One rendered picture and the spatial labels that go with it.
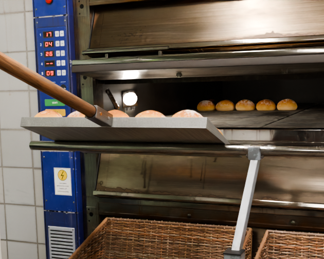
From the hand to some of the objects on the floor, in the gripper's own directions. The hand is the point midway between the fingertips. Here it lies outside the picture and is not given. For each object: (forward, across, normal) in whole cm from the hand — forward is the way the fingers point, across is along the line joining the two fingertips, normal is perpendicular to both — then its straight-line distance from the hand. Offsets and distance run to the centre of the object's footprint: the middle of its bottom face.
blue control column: (-46, +69, -280) cm, 292 cm away
